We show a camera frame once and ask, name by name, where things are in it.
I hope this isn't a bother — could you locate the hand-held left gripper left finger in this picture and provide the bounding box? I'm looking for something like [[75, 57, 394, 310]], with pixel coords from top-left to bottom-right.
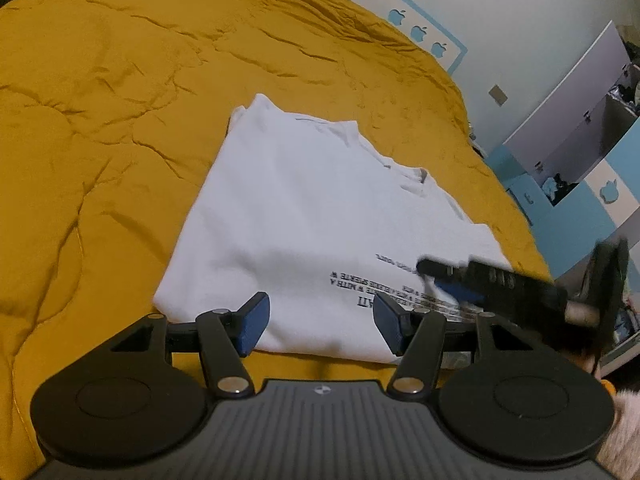
[[107, 291, 272, 397]]

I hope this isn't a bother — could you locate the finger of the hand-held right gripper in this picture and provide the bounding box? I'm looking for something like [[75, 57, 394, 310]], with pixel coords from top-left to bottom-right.
[[416, 258, 569, 322], [433, 282, 484, 307]]

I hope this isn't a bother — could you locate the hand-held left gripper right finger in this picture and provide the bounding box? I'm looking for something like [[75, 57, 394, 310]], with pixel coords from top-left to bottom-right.
[[373, 291, 536, 397]]

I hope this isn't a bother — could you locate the white printed sweatshirt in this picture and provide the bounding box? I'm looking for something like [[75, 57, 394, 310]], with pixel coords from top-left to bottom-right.
[[151, 92, 514, 367]]

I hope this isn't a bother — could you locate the light blue drawer cabinet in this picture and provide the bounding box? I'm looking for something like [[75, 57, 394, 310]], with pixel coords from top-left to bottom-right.
[[486, 149, 557, 223]]

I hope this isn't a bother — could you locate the white and blue wardrobe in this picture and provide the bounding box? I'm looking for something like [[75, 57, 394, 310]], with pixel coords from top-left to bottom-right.
[[501, 21, 640, 228]]

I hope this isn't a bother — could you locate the mustard yellow quilt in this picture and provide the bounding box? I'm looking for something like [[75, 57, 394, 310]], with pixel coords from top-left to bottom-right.
[[0, 0, 557, 463]]

